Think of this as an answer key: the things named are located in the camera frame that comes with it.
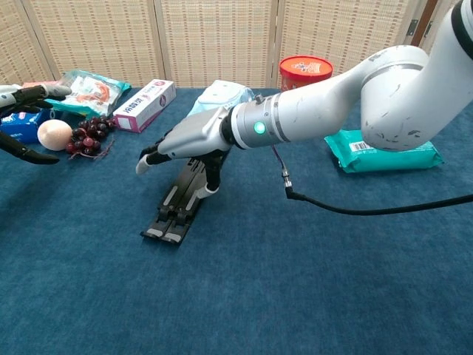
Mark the green wet wipes pack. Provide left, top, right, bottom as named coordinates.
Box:
left=324, top=129, right=444, bottom=175

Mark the orange instant noodle cup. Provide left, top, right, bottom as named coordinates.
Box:
left=279, top=55, right=334, bottom=92

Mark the black folding laptop stand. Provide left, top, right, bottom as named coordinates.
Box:
left=140, top=157, right=226, bottom=247

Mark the peach coloured egg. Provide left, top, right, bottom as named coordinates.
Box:
left=36, top=119, right=74, bottom=152

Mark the bamboo folding screen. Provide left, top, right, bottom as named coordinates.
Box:
left=0, top=0, right=459, bottom=89

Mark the light blue wipes pack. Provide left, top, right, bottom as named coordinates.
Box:
left=186, top=79, right=256, bottom=119

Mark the white toothpaste box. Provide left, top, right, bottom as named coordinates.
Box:
left=112, top=79, right=177, bottom=133

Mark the blue Oreo cookie box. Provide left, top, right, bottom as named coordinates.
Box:
left=0, top=81, right=56, bottom=145

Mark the blue felt table cover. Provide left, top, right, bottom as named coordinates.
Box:
left=0, top=87, right=473, bottom=355

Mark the dark red grape bunch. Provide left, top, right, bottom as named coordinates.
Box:
left=65, top=115, right=118, bottom=160

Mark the teal clear snack bag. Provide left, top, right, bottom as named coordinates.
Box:
left=46, top=70, right=132, bottom=118

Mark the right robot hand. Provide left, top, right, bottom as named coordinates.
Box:
left=135, top=106, right=232, bottom=196

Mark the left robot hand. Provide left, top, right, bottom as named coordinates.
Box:
left=0, top=83, right=73, bottom=166

